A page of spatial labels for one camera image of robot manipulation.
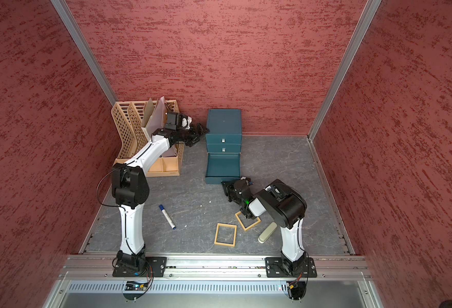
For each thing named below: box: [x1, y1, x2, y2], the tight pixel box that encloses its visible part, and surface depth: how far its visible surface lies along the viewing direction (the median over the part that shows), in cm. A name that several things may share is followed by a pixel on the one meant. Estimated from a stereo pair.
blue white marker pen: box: [158, 204, 177, 230], surface depth 89 cm
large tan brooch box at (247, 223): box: [234, 211, 262, 231], surface depth 87 cm
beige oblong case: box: [258, 221, 278, 244], surface depth 82 cm
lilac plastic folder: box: [145, 96, 167, 140], surface depth 89 cm
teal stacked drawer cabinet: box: [204, 108, 243, 169], surface depth 102 cm
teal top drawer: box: [205, 133, 243, 144], surface depth 97 cm
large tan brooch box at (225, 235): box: [213, 222, 237, 248], surface depth 84 cm
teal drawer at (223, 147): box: [206, 143, 242, 153], surface depth 102 cm
